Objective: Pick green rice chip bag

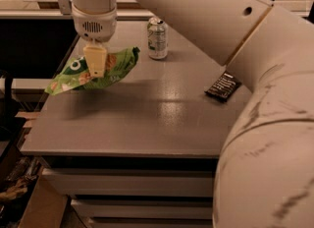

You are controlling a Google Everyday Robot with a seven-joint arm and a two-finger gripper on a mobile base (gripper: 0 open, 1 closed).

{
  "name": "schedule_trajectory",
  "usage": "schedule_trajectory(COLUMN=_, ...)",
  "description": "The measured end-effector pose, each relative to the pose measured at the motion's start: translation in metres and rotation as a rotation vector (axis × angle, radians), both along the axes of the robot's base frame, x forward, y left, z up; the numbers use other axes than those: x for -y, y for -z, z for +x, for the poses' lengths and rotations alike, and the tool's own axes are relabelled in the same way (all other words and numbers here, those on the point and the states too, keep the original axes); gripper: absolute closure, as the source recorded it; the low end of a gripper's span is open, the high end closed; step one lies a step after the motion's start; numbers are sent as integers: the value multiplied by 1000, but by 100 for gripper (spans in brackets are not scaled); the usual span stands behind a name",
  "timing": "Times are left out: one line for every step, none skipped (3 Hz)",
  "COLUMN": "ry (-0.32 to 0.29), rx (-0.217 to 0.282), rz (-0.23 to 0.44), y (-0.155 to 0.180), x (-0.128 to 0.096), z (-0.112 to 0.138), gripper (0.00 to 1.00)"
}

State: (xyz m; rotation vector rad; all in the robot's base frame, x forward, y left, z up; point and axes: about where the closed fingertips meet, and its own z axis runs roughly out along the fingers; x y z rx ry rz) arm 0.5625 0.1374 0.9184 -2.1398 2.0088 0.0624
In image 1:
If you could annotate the white green soda can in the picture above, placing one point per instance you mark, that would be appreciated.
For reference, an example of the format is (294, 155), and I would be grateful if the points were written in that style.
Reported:
(157, 37)

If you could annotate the cardboard box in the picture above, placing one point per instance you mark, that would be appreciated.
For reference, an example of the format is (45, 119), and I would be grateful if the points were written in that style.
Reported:
(45, 207)

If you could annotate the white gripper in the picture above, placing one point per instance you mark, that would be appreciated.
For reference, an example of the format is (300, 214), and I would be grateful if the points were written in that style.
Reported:
(94, 26)

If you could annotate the dark brown snack packet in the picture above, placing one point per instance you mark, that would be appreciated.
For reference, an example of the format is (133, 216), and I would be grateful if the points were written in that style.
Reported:
(223, 88)

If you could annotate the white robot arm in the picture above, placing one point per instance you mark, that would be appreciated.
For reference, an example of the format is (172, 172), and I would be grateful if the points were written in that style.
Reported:
(265, 173)

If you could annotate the grey drawer cabinet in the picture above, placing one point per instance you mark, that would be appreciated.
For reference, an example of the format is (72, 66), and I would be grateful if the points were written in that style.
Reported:
(141, 153)

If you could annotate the green rice chip bag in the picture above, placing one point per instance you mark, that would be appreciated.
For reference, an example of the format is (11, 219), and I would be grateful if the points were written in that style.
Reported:
(75, 74)

